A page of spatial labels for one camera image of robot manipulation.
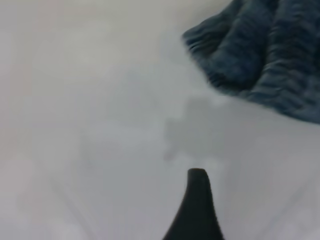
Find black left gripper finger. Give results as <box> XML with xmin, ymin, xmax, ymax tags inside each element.
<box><xmin>161</xmin><ymin>167</ymin><xmax>226</xmax><ymax>240</ymax></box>

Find blue denim shorts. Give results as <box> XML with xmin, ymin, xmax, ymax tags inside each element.
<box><xmin>181</xmin><ymin>0</ymin><xmax>320</xmax><ymax>125</ymax></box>

